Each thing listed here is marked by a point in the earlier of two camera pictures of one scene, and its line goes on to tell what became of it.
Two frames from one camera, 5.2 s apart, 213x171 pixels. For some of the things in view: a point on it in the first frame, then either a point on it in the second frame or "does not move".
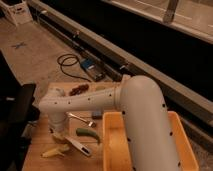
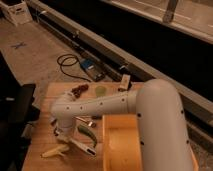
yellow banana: x=57 y=151 does not move
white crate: x=17 y=11 does not move
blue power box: x=95 y=70 does not move
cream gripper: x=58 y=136 to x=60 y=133
